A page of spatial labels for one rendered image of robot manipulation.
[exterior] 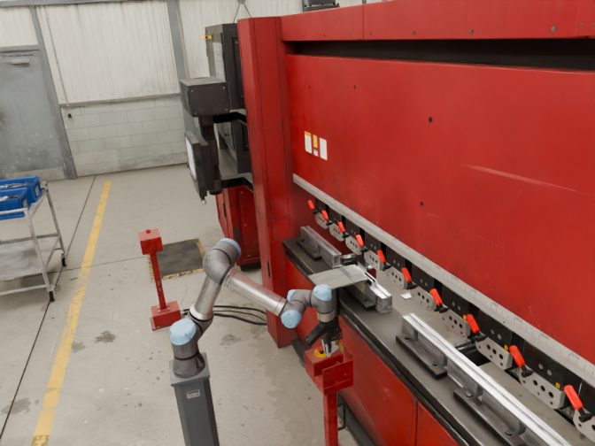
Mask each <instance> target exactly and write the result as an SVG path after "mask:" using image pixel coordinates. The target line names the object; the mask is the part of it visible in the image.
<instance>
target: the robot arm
mask: <svg viewBox="0 0 595 446"><path fill-rule="evenodd" d="M240 255H241V249H240V247H239V245H238V244H237V242H235V241H234V240H232V239H228V238H224V239H221V240H220V241H218V242H217V243H216V245H214V246H213V247H212V248H211V249H210V250H209V251H208V252H207V253H206V254H205V256H204V259H203V268H204V270H205V273H206V276H205V280H204V282H203V285H202V288H201V289H200V292H199V294H198V297H197V300H196V302H195V303H193V304H192V305H191V306H190V308H189V312H188V315H187V316H186V318H185V319H180V320H179V321H176V322H175V323H173V325H172V326H171V327H170V331H169V334H170V335H169V336H170V341H171V343H172V349H173V354H174V361H173V365H172V369H173V373H174V375H175V376H176V377H179V378H190V377H194V376H196V375H198V374H200V373H201V372H202V371H203V370H204V368H205V360H204V358H203V356H202V355H201V353H200V351H199V349H198V344H197V342H198V340H199V339H200V338H201V336H202V335H203V334H204V332H205V331H206V329H207V328H208V327H209V326H210V325H211V324H212V322H213V306H214V304H215V302H216V299H217V297H218V294H219V293H220V289H221V287H228V288H231V289H232V290H234V291H235V292H237V293H238V294H240V295H242V296H244V297H246V298H248V299H250V300H251V301H253V302H254V303H256V304H258V305H260V306H262V307H263V308H265V309H267V310H268V311H270V312H272V313H273V314H275V315H277V316H279V317H281V318H282V323H283V325H284V326H286V327H288V328H293V327H296V326H297V325H298V324H299V322H300V321H301V319H302V316H303V314H304V312H305V309H306V307H311V308H313V307H316V311H317V316H318V320H319V322H320V323H319V324H318V325H317V326H316V327H315V328H314V329H313V330H312V331H311V332H310V333H309V334H308V335H307V336H306V337H305V338H304V341H305V343H306V344H307V345H308V346H310V347H311V346H312V345H313V344H314V343H315V342H316V341H317V340H318V339H319V338H321V344H322V347H323V349H324V351H325V354H326V355H327V356H328V357H329V358H330V357H331V354H332V353H333V352H335V351H336V350H338V348H339V347H338V345H335V342H334V341H335V340H341V339H343V334H342V329H341V327H340V326H339V318H338V316H337V315H336V314H335V313H334V307H333V300H332V294H331V289H330V287H329V286H328V285H325V284H321V285H318V286H316V287H315V288H314V289H313V290H302V289H292V290H290V291H289V293H288V296H287V300H286V299H285V298H283V297H281V296H279V295H277V294H275V293H274V292H273V291H271V290H269V289H267V288H265V287H263V286H261V285H259V284H258V283H257V282H255V281H253V280H251V279H249V278H247V277H246V276H244V275H242V274H240V273H239V272H237V271H236V270H235V268H234V265H235V263H236V261H237V259H239V258H240ZM337 329H338V330H337ZM340 332H341V335H342V336H341V337H339V336H340V334H339V333H340Z"/></svg>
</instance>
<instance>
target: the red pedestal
mask: <svg viewBox="0 0 595 446"><path fill-rule="evenodd" d="M137 233H138V237H139V242H140V246H141V250H142V253H143V255H146V254H150V258H151V266H152V271H153V275H154V280H155V284H156V289H157V293H158V301H159V305H155V306H152V307H151V313H152V317H151V318H150V323H151V330H157V329H160V328H163V327H170V326H172V325H173V323H175V322H176V321H179V320H180V319H182V316H181V312H180V308H179V305H178V303H177V301H172V302H169V303H166V300H165V296H164V291H163V286H162V281H161V277H160V272H159V267H158V259H157V254H156V252H159V251H163V244H162V240H161V236H160V233H159V230H158V229H157V228H155V229H147V230H146V231H142V232H137Z"/></svg>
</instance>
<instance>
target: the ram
mask: <svg viewBox="0 0 595 446"><path fill-rule="evenodd" d="M285 61H286V74H287V88H288V101H289V115H290V141H291V155H292V168H293V173H294V174H295V175H297V176H298V177H300V178H301V179H303V180H304V181H307V182H308V183H310V184H311V185H313V186H314V187H316V188H317V189H319V190H320V191H322V192H323V193H325V194H326V195H328V196H330V197H332V198H333V199H335V200H336V201H337V202H339V203H340V204H342V205H344V206H345V207H347V208H348V209H350V210H351V211H354V212H355V213H357V214H358V215H360V217H362V218H364V219H366V220H367V221H369V222H370V223H372V224H373V225H375V226H377V227H379V228H380V229H381V230H382V231H384V232H386V233H387V234H389V235H391V236H392V237H394V238H395V239H397V240H399V241H400V242H402V243H403V244H404V245H406V246H408V247H409V248H411V249H412V250H414V251H416V252H417V253H419V254H421V255H422V256H424V257H425V258H426V259H428V260H429V261H431V262H433V263H434V264H436V265H438V266H439V267H441V268H443V269H444V270H446V272H448V273H450V274H451V275H453V276H455V277H456V278H458V279H459V280H461V281H463V282H465V283H466V284H467V285H468V286H470V287H471V288H473V289H475V290H477V291H478V292H480V293H481V294H483V295H484V296H487V297H488V298H489V299H490V300H492V301H493V302H495V303H496V304H499V305H500V306H502V307H503V308H505V309H506V310H508V311H510V312H511V313H512V314H514V315H515V316H517V317H518V318H520V319H522V320H524V321H525V322H527V323H528V324H530V325H531V326H533V327H534V328H536V329H537V330H539V331H540V332H542V333H544V334H545V335H547V336H549V337H550V338H552V339H553V340H554V341H556V342H558V343H559V344H561V345H562V346H564V347H566V348H567V349H569V350H571V351H572V352H574V353H575V354H576V355H578V356H579V357H581V358H583V359H584V360H586V361H587V362H589V363H591V364H592V365H594V366H595V70H584V69H567V68H551V67H535V66H518V65H486V64H470V63H453V62H437V61H420V60H404V59H387V58H356V57H339V56H322V55H306V54H291V55H285ZM305 132H307V133H309V134H311V148H312V153H310V152H308V151H306V150H305ZM314 135H316V136H317V148H316V147H313V136H314ZM320 138H322V139H324V140H326V142H327V160H325V159H323V158H321V149H320ZM314 149H316V150H317V151H318V156H316V155H314ZM293 181H294V182H295V183H297V185H299V186H300V187H302V188H303V189H305V190H306V191H308V192H309V193H311V194H312V195H314V196H316V197H317V198H319V199H320V200H321V201H322V202H323V203H325V204H327V205H328V206H330V207H331V208H333V209H334V210H336V211H338V212H339V213H341V214H342V215H343V216H345V217H346V218H347V219H349V220H350V221H352V222H353V223H355V224H356V225H358V226H359V227H361V228H362V229H364V230H365V231H367V232H368V233H370V234H371V235H372V236H374V237H375V238H377V239H378V240H380V241H381V242H383V243H384V244H386V245H387V246H389V247H390V248H392V249H393V250H395V251H396V252H397V253H399V254H400V255H401V256H403V257H404V258H406V259H408V260H409V261H411V262H412V263H414V264H415V265H417V266H419V267H420V269H422V270H423V271H425V272H426V273H428V274H430V275H431V276H433V277H434V278H436V279H437V280H439V281H441V282H442V283H443V284H444V285H445V286H447V287H448V288H450V289H452V290H453V291H455V292H456V293H458V294H459V295H461V296H462V297H464V298H465V299H467V300H468V301H469V302H470V303H472V304H474V305H475V306H477V307H478V308H480V309H481V310H482V311H484V312H486V313H487V314H489V315H490V316H492V317H493V318H494V319H496V320H497V321H499V322H500V323H501V324H503V325H504V326H506V327H508V328H509V329H511V330H512V331H514V332H515V333H517V334H518V335H519V336H520V337H522V338H523V339H525V340H526V341H528V342H530V343H531V344H533V345H534V346H536V347H537V348H539V349H540V350H541V351H543V352H544V353H545V354H547V355H548V356H550V357H551V358H553V359H555V360H556V361H558V362H559V363H560V364H562V365H564V366H565V367H567V369H569V370H570V371H572V372H573V373H575V374H577V375H578V376H579V377H581V378H582V379H584V380H585V381H587V382H589V383H590V384H591V385H592V386H594V387H595V377H594V376H592V375H591V374H589V373H587V372H586V371H585V370H584V369H582V368H580V367H579V366H577V365H575V364H574V363H572V362H571V361H569V360H568V359H566V358H564V357H563V356H562V355H561V354H559V353H558V352H556V351H555V350H553V349H551V348H550V347H548V346H547V345H545V344H544V343H542V342H540V341H539V340H538V339H537V338H535V337H534V336H532V335H531V334H529V333H527V332H526V331H524V330H523V329H521V328H520V327H518V326H516V325H515V324H514V323H512V322H511V321H509V320H508V319H506V318H504V317H503V316H501V315H500V314H498V313H497V312H495V311H494V310H492V309H491V308H490V307H488V306H487V305H485V304H483V303H482V302H480V301H479V300H477V299H476V298H474V297H473V296H471V295H470V294H469V293H467V292H466V291H464V290H463V289H461V288H459V287H458V286H456V285H455V284H453V283H452V282H450V281H448V280H447V279H446V278H444V277H443V276H441V275H440V274H438V273H436V272H435V271H433V270H432V269H430V268H429V267H427V266H426V265H424V264H423V263H422V262H420V261H419V260H417V259H416V258H414V257H412V256H411V255H409V254H408V253H406V252H405V251H403V250H402V249H400V248H399V247H398V246H396V245H395V244H393V243H392V242H390V241H388V240H387V239H385V238H384V237H382V236H381V235H379V234H377V233H376V232H375V231H373V230H372V229H370V228H369V227H367V226H365V225H364V224H362V223H361V222H359V221H358V220H356V219H355V218H354V217H352V216H351V215H349V214H348V213H346V212H345V211H343V210H341V209H340V208H338V207H337V206H335V205H334V204H332V203H331V202H330V201H328V200H327V199H325V198H324V197H322V196H320V195H319V194H317V193H316V192H314V191H313V190H311V189H309V188H308V187H307V186H305V185H304V184H302V183H301V182H299V181H297V180H296V179H294V178H293Z"/></svg>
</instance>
